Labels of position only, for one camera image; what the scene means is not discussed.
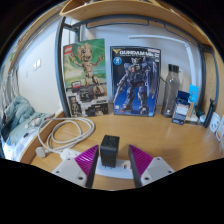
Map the black charger block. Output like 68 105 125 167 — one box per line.
99 134 120 168

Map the white power strip cable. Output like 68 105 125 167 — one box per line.
34 117 96 159

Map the bed with blue bedding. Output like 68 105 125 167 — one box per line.
0 66 58 161

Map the blue robot model kit box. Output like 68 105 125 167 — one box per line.
109 45 162 118

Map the dark clear drink bottle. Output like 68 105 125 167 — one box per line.
161 63 183 118

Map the green tree figure toy box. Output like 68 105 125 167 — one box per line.
62 38 109 118

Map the white mug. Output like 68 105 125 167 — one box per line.
209 112 222 134

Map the light blue packet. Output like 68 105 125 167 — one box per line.
188 84 200 104

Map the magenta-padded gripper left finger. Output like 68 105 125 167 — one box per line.
51 144 100 190

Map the white wall switch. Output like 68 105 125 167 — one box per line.
32 59 43 71

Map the small blue white box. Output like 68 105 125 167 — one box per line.
171 89 192 126

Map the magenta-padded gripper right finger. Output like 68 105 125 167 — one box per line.
128 144 175 188

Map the dark grey metal frame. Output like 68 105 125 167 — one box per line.
54 16 219 118

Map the black slim bottle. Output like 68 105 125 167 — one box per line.
203 98 217 129

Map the long wooden wall ledge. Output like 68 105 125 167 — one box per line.
9 4 66 73

